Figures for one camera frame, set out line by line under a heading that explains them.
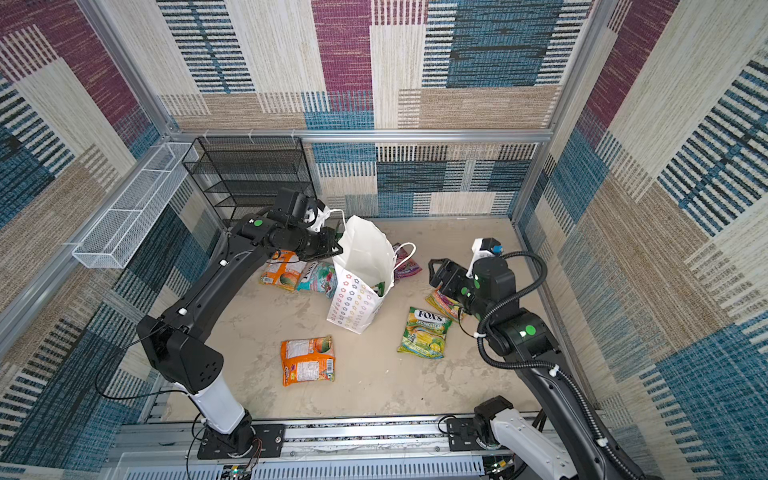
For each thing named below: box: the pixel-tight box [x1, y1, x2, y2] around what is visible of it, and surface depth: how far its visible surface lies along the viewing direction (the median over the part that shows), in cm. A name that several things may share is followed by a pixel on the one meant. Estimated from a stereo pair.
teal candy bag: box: [296, 261, 338, 298], surface depth 101 cm
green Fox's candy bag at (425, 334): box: [397, 306, 452, 360], surface depth 89 cm
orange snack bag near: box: [280, 335, 336, 387], surface depth 85 cm
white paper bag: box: [326, 215, 416, 335], surface depth 81 cm
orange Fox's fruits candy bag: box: [425, 286, 464, 322], surface depth 96 cm
